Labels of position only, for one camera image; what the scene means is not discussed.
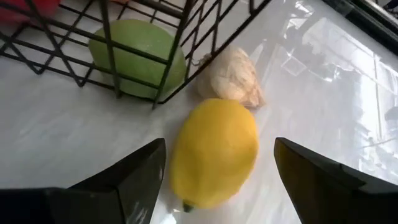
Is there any red apple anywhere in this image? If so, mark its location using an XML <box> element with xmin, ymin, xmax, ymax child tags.
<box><xmin>0</xmin><ymin>0</ymin><xmax>62</xmax><ymax>26</ymax></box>

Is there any yellow lemon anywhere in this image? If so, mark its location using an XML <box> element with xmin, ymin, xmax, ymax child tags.
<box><xmin>169</xmin><ymin>98</ymin><xmax>260</xmax><ymax>214</ymax></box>

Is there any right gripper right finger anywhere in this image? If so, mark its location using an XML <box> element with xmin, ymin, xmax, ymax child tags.
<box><xmin>274</xmin><ymin>137</ymin><xmax>398</xmax><ymax>224</ymax></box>

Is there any light green mango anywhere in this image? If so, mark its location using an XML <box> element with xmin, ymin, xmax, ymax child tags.
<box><xmin>88</xmin><ymin>19</ymin><xmax>188</xmax><ymax>101</ymax></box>

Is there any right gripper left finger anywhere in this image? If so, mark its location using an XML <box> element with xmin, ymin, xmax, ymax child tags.
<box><xmin>0</xmin><ymin>138</ymin><xmax>167</xmax><ymax>224</ymax></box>

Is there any black wire basket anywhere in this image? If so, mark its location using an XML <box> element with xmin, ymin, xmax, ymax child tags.
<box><xmin>0</xmin><ymin>0</ymin><xmax>274</xmax><ymax>110</ymax></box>

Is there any white garlic bulb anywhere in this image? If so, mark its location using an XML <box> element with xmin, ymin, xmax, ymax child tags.
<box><xmin>195</xmin><ymin>45</ymin><xmax>266</xmax><ymax>110</ymax></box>

